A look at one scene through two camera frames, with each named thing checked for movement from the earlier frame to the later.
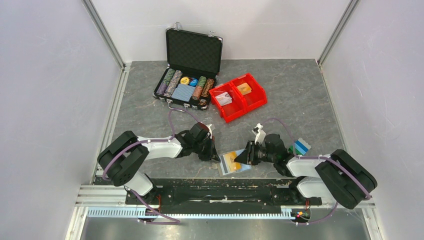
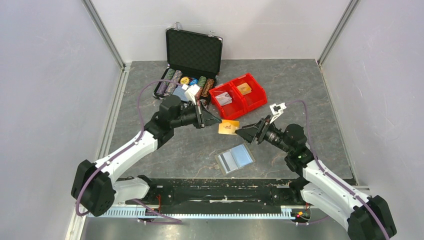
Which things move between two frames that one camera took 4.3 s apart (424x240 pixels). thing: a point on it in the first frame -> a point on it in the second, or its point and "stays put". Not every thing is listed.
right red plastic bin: x=250 y=92 stays put
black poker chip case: x=193 y=59 stays put
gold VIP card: x=232 y=165 -> x=228 y=127
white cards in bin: x=224 y=98 stays put
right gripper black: x=248 y=155 -> x=249 y=132
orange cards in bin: x=245 y=88 stays put
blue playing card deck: x=183 y=92 stays put
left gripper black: x=212 y=153 -> x=203 y=118
